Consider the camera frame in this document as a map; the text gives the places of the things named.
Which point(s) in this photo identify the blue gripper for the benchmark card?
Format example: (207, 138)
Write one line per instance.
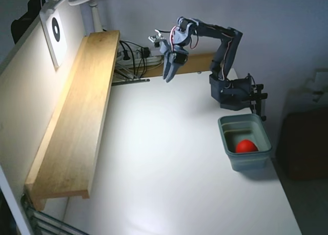
(171, 59)

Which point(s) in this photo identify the red ball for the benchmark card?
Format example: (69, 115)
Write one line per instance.
(246, 146)

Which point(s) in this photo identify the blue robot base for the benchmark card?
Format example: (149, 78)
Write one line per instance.
(235, 91)

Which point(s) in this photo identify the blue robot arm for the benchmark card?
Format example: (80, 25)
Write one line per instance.
(230, 48)

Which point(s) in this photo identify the grey collapsible container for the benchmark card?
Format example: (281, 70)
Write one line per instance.
(246, 162)

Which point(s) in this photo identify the white power strip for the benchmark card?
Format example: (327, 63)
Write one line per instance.
(153, 59)

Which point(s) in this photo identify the grey adapter box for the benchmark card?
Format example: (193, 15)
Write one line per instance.
(155, 50)

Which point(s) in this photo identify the black power plug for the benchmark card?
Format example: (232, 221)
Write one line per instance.
(126, 56)
(146, 52)

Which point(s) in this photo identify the wooden back plank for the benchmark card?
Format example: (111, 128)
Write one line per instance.
(200, 63)

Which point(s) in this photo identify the white lamp pole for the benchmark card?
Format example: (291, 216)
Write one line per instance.
(96, 17)

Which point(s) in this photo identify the black table clamp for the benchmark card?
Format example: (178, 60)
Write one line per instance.
(258, 104)

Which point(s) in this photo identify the long wooden shelf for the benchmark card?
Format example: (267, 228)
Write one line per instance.
(77, 117)

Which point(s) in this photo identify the cream partition panel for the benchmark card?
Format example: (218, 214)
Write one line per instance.
(25, 104)

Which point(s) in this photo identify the dark case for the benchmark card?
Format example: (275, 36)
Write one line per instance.
(307, 148)

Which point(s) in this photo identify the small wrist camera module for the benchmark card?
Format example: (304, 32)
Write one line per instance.
(155, 38)

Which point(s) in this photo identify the metal shelf support frame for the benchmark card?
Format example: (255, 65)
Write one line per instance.
(125, 75)

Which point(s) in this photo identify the white wall pipe fitting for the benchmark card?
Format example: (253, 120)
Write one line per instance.
(320, 77)

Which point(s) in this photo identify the grey metal frame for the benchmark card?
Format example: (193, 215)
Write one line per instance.
(51, 221)

